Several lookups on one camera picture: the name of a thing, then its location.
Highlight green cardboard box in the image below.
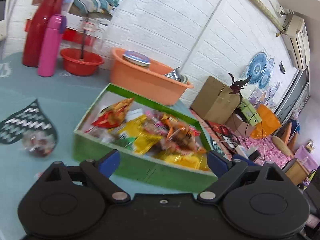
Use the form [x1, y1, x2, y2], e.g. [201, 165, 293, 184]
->
[73, 84, 217, 192]

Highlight green small box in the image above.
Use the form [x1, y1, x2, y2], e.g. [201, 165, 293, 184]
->
[239, 98, 262, 127]

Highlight blue paper fan decoration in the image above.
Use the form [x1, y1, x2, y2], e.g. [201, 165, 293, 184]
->
[246, 52, 267, 85]

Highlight red plastic basin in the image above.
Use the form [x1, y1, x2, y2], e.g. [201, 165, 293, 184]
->
[60, 48, 104, 76]

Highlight yellow chips bag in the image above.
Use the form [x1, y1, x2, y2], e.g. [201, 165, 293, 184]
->
[108, 115, 163, 155]

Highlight red checkered snack packet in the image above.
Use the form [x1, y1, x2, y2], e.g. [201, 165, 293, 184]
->
[91, 98, 134, 129]

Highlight pink cardboard box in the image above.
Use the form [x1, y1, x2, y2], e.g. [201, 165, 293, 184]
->
[225, 114, 254, 137]

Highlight orange plastic tub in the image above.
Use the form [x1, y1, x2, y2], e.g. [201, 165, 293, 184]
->
[110, 47, 194, 106]

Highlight pink thermos bottle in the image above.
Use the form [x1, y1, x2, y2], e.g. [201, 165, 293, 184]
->
[37, 14, 67, 77]

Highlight dark red leafed plant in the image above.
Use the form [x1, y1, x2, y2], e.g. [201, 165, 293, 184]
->
[228, 73, 251, 95]

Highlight brown cardboard box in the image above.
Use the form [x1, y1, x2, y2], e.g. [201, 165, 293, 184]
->
[190, 76, 240, 124]

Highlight orange snack packet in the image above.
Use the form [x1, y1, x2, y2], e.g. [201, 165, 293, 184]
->
[144, 111, 207, 155]

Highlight glass pitcher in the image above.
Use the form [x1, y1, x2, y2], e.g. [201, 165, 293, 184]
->
[73, 16, 105, 61]

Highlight wall air conditioner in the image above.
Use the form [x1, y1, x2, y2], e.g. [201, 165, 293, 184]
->
[281, 14, 310, 71]

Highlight white water dispenser machine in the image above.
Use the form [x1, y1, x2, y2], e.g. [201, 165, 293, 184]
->
[0, 0, 17, 59]

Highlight white power strip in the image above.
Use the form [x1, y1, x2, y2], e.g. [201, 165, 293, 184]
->
[235, 145, 261, 161]

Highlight steel bowl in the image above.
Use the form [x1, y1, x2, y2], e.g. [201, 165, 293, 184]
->
[164, 67, 181, 81]

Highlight clear dark candy packet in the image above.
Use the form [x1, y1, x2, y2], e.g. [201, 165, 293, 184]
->
[22, 130, 56, 157]

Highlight yellow cake snack packet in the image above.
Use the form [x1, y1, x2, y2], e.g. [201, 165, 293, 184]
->
[155, 152, 209, 171]

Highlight orange gift bag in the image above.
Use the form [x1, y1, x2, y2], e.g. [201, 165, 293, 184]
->
[250, 105, 281, 139]

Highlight red thermos jug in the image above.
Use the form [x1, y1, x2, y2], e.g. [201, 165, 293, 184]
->
[22, 0, 63, 67]

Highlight lidded tin container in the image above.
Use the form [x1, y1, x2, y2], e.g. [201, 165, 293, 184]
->
[123, 50, 151, 68]

